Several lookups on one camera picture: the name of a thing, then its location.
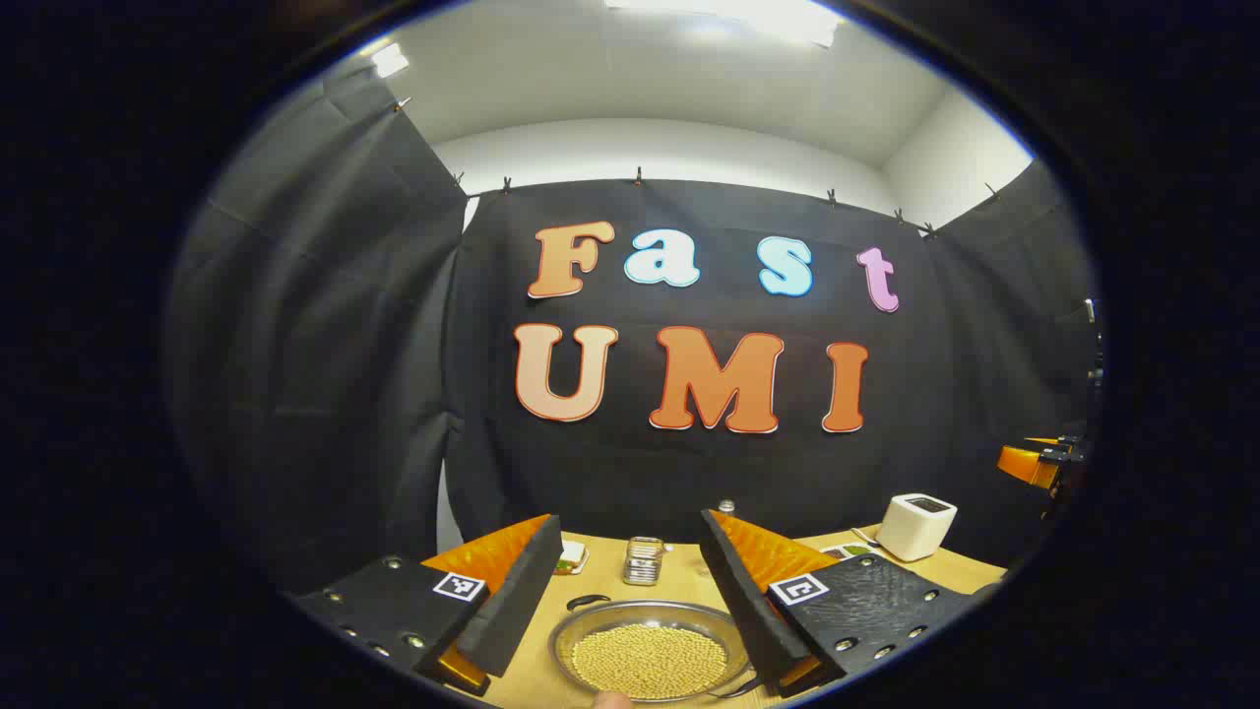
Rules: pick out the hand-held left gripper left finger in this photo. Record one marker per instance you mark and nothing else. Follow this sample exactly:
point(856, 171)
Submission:
point(517, 601)

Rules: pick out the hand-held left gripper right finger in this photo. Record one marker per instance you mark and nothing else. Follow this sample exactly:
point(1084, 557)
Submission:
point(753, 611)

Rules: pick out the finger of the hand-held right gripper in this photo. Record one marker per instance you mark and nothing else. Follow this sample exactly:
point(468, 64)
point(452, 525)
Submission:
point(1024, 465)

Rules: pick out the stainless steel pot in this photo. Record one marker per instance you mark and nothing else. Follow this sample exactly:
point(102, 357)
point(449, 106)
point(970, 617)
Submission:
point(591, 630)

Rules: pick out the pile of yellow soybeans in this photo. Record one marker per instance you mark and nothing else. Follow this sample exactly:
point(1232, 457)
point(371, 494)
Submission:
point(650, 660)

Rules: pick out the sandwich with lettuce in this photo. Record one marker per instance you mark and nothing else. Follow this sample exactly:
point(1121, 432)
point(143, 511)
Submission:
point(574, 561)

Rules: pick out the white divided grain dish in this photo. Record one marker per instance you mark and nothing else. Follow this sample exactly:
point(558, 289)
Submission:
point(847, 550)

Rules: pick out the white toaster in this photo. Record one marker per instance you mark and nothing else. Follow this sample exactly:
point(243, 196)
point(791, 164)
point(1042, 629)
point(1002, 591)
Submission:
point(911, 532)

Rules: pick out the white spoon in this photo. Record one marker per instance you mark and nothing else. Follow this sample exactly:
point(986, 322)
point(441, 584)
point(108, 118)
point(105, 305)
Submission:
point(866, 538)

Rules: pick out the black backdrop cloth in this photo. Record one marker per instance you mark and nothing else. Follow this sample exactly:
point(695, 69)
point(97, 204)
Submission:
point(394, 394)

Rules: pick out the row of black cloth clips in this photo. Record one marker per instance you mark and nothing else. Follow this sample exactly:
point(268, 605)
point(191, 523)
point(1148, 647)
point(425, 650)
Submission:
point(638, 177)

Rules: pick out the large ceiling light panel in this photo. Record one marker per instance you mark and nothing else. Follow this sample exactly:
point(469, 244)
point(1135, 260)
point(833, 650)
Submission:
point(728, 18)

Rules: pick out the small ceiling light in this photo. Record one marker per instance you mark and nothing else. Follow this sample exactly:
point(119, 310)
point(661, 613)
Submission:
point(390, 60)

